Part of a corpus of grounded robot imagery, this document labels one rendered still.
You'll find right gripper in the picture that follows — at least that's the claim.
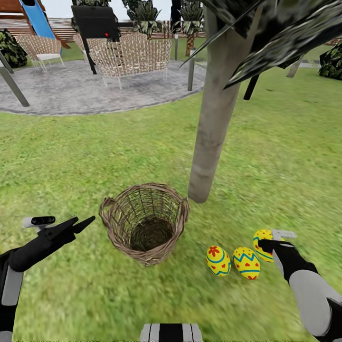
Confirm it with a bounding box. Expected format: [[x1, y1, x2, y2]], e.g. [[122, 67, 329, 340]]
[[258, 239, 281, 253]]

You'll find wicker basket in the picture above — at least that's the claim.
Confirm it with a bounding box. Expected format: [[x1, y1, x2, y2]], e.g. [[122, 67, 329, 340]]
[[98, 182, 190, 266]]

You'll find easter egg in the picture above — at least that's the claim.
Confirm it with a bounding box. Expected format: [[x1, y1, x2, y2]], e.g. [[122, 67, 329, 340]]
[[233, 247, 260, 280], [206, 246, 231, 276], [253, 229, 274, 262]]

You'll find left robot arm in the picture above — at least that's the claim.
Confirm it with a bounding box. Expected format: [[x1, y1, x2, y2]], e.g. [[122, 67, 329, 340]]
[[0, 216, 95, 342]]

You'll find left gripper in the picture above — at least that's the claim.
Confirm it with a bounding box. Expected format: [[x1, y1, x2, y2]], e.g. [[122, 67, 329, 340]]
[[24, 216, 95, 262]]

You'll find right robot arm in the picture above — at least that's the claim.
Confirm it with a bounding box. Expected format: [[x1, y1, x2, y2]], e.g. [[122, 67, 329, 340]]
[[258, 230, 342, 342]]

